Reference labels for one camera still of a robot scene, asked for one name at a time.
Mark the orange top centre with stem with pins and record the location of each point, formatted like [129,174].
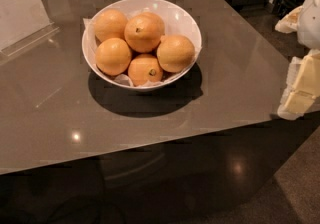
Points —
[144,31]

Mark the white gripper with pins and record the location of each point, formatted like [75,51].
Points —
[310,23]

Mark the orange with stem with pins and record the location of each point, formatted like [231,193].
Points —
[144,68]
[144,31]

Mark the orange front centre with stem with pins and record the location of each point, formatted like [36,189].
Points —
[144,68]

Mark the clear acrylic sign holder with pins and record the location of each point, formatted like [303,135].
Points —
[22,24]

